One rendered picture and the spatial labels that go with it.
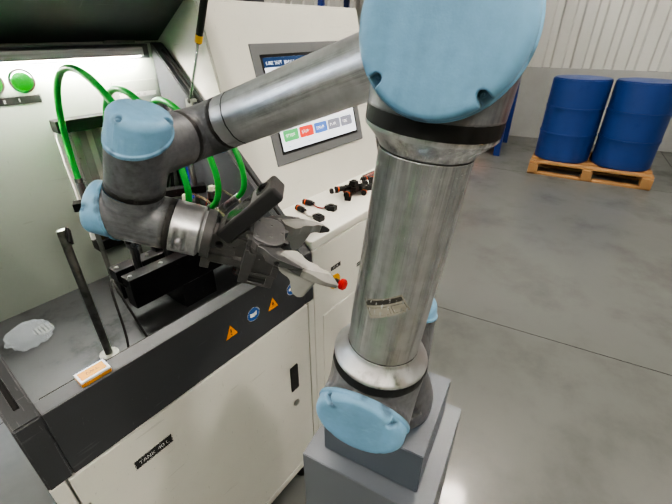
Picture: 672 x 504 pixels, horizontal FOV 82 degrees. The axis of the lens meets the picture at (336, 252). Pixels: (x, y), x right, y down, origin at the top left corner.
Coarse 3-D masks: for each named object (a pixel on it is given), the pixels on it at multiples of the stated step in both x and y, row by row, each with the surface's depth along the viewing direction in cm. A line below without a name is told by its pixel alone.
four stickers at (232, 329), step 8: (288, 288) 103; (272, 296) 99; (288, 296) 104; (272, 304) 100; (248, 312) 93; (256, 312) 96; (248, 320) 94; (224, 328) 89; (232, 328) 91; (224, 336) 89; (232, 336) 91
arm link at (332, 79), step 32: (288, 64) 48; (320, 64) 44; (352, 64) 43; (224, 96) 52; (256, 96) 49; (288, 96) 47; (320, 96) 46; (352, 96) 45; (224, 128) 53; (256, 128) 52; (288, 128) 52
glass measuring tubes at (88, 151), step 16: (80, 128) 97; (96, 128) 101; (80, 144) 101; (96, 144) 103; (64, 160) 99; (80, 160) 102; (96, 160) 105; (96, 176) 104; (96, 240) 111; (112, 240) 112
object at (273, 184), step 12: (276, 180) 54; (264, 192) 52; (276, 192) 52; (240, 204) 57; (252, 204) 53; (264, 204) 53; (276, 204) 53; (228, 216) 57; (240, 216) 54; (252, 216) 54; (228, 228) 55; (240, 228) 55; (228, 240) 56
